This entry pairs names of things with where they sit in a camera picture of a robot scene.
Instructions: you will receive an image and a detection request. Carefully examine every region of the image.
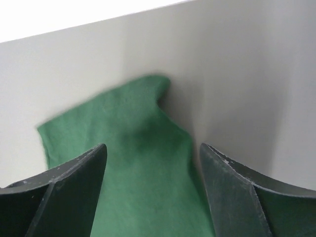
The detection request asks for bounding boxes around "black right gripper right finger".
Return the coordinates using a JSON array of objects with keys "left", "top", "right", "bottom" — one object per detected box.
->
[{"left": 199, "top": 143, "right": 316, "bottom": 237}]

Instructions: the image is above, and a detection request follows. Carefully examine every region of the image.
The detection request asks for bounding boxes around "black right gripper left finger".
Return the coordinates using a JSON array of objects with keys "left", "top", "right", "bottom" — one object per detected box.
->
[{"left": 0, "top": 144, "right": 107, "bottom": 237}]

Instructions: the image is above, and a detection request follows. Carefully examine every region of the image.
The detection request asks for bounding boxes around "white green ringer t-shirt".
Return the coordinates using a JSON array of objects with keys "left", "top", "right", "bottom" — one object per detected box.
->
[{"left": 38, "top": 75, "right": 215, "bottom": 237}]

